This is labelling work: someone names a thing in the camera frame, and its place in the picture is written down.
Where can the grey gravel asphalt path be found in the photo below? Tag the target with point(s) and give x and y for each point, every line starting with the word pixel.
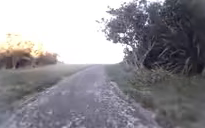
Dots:
pixel 83 96

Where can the dark trees with bushes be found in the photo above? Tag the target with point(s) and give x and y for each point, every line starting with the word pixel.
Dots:
pixel 170 36

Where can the sunlit trees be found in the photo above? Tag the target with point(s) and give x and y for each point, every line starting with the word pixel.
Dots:
pixel 20 55

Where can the grass verge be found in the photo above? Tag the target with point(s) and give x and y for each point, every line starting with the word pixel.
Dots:
pixel 20 83
pixel 170 100

